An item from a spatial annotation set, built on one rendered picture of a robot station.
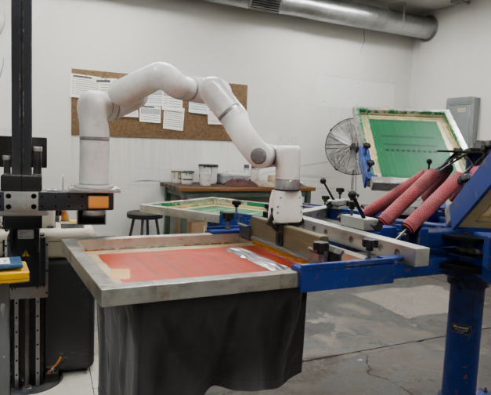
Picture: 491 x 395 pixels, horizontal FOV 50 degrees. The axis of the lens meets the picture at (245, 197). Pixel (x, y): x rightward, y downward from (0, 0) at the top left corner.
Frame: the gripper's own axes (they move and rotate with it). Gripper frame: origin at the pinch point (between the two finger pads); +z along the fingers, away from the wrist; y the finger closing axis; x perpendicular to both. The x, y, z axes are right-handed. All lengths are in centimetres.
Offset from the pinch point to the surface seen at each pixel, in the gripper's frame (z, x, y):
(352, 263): 1.3, 30.0, -2.4
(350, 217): -5.7, -1.2, -25.7
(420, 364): 102, -91, -157
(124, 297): 4, 29, 57
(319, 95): -88, -380, -272
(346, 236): -0.5, 4.1, -20.3
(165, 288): 3, 29, 48
